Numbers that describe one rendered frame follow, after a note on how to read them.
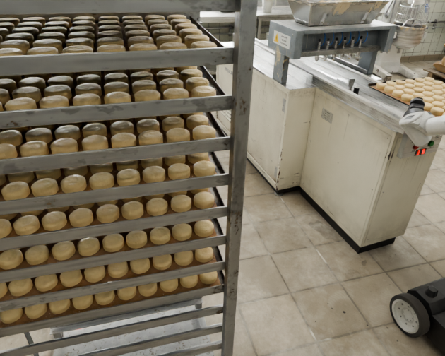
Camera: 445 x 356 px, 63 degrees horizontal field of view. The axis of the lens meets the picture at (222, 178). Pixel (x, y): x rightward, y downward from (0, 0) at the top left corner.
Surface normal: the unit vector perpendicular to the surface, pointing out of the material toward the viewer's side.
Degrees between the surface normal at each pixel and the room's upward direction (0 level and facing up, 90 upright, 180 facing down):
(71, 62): 90
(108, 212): 0
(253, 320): 0
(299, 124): 90
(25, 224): 0
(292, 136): 90
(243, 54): 90
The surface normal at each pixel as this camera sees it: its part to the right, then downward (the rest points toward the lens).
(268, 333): 0.03, -0.84
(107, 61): 0.26, 0.53
